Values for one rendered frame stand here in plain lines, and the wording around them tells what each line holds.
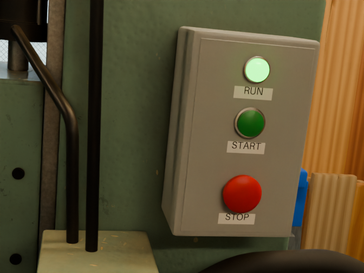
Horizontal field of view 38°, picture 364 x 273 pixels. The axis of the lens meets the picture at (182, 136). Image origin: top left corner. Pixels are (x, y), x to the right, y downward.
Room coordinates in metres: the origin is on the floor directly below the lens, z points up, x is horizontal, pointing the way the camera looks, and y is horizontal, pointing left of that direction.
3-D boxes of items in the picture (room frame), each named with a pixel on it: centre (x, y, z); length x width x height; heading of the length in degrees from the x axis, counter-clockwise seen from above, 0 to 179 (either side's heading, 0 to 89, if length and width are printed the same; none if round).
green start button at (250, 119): (0.38, -0.05, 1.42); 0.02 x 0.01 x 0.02; 102
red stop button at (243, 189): (0.38, -0.05, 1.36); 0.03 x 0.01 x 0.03; 102
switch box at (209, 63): (0.42, -0.04, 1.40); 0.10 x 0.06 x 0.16; 102
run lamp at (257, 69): (0.38, -0.05, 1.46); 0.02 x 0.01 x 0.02; 102
